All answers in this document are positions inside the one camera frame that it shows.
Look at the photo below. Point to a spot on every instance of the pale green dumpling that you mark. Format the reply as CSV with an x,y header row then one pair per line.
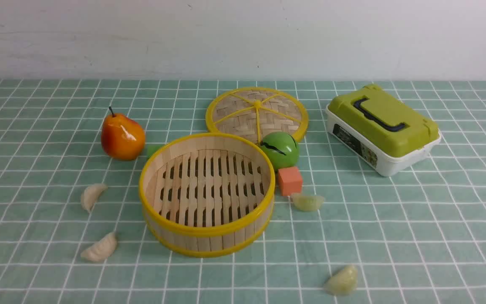
x,y
343,282
307,203

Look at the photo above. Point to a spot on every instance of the white dumpling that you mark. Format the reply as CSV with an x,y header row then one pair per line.
x,y
102,249
90,196

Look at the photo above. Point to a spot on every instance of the woven bamboo steamer lid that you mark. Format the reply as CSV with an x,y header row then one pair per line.
x,y
254,112

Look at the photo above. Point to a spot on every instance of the bamboo steamer tray yellow rim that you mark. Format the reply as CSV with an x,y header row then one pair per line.
x,y
208,194

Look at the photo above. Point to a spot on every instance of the green toy apple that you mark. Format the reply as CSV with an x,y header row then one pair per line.
x,y
281,149

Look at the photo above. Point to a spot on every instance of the orange foam cube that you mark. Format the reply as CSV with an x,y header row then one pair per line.
x,y
290,180

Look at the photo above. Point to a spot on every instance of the small green block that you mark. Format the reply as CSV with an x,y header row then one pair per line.
x,y
152,149

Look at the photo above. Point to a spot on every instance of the orange red toy pear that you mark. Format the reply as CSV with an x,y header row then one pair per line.
x,y
121,137

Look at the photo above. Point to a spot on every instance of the green lid white storage box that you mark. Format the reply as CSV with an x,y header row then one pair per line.
x,y
383,131

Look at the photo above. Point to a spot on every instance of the green checkered tablecloth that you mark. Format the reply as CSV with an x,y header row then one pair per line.
x,y
418,237

